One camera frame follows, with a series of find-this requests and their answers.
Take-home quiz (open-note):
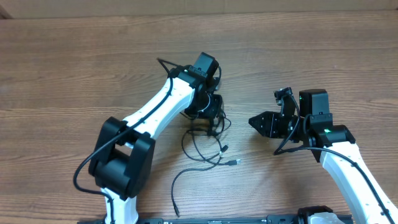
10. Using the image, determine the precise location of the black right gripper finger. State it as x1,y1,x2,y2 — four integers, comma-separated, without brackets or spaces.
252,124,272,138
249,111,272,129

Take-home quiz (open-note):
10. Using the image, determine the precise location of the thin black USB cable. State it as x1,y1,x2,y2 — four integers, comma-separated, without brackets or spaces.
170,124,230,218

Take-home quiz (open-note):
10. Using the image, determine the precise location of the thick black USB cable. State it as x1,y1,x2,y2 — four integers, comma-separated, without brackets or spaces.
180,105,242,167

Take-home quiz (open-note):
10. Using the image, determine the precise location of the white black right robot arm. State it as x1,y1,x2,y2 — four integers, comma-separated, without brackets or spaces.
248,87,397,223

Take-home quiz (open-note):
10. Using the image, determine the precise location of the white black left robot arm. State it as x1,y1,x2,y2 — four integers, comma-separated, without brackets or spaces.
88,52,222,223

